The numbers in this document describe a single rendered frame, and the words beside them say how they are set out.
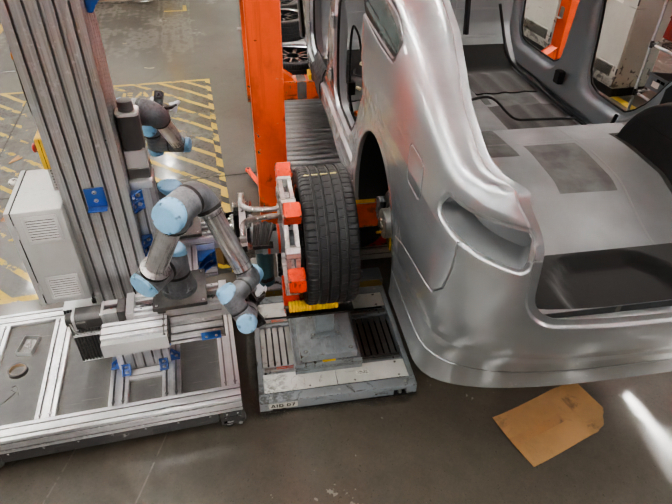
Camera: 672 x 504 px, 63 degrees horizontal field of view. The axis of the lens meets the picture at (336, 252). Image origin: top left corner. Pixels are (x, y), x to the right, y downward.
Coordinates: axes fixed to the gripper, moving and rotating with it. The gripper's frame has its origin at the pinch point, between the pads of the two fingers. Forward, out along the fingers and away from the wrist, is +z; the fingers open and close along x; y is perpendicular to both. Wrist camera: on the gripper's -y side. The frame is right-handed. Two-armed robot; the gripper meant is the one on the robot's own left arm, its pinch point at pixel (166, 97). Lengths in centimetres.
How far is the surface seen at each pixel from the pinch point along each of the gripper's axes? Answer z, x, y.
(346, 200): -82, 97, -3
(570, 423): -111, 228, 93
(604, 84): 336, 404, 59
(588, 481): -142, 227, 94
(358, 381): -93, 120, 101
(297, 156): 118, 72, 88
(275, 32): -23, 57, -50
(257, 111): -25, 51, -11
